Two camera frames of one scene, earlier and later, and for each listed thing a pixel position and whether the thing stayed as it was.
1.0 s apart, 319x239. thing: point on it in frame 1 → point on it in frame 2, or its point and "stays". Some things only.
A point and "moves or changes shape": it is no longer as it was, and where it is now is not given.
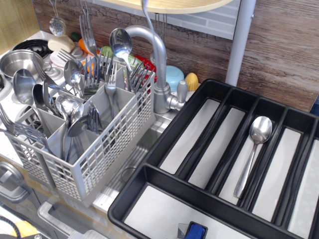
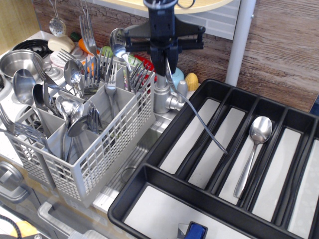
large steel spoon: x=145 y=6 moves or changes shape
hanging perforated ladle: x=57 y=25 stays
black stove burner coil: x=40 y=46 stays
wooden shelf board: x=174 y=6 stays
